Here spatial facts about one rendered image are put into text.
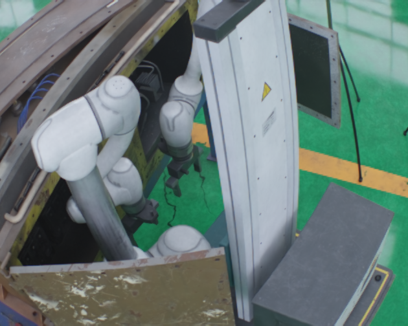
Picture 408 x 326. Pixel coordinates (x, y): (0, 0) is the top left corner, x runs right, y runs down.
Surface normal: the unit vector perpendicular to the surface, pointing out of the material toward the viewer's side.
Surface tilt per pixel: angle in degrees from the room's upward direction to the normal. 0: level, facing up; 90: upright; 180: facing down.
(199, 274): 90
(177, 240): 7
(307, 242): 0
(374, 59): 0
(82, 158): 87
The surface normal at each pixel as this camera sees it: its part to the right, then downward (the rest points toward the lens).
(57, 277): 0.12, 0.74
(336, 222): -0.13, -0.64
